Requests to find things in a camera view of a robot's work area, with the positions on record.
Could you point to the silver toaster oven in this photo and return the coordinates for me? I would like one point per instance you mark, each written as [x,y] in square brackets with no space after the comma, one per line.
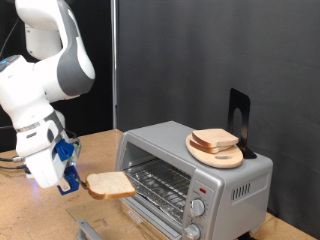
[160,140]

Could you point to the vertical metal pole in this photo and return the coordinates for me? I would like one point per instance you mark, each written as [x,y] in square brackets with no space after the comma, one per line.
[114,66]

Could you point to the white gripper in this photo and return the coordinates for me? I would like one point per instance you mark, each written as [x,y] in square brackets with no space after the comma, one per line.
[43,170]

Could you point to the silver oven knob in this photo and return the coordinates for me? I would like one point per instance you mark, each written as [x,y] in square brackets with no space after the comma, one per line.
[198,207]
[192,232]

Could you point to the black curtain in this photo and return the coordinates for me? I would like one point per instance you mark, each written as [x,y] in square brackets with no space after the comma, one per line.
[100,100]

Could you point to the metal spatula with blue block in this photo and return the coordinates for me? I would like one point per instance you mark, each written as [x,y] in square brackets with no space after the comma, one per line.
[73,176]

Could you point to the black metal bookend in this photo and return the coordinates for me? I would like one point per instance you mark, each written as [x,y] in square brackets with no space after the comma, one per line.
[245,110]

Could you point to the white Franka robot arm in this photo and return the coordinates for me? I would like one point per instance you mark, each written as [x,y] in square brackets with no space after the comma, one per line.
[40,80]

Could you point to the oval wooden cutting board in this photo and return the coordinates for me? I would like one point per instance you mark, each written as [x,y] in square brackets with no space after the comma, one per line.
[213,160]

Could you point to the red oven indicator light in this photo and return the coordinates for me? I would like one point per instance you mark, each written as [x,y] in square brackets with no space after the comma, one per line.
[202,190]

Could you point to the dark grey backdrop panel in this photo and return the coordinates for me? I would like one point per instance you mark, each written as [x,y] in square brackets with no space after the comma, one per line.
[200,50]

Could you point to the silver wrist camera blue mount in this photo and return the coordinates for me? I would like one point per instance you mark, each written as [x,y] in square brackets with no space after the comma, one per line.
[63,150]

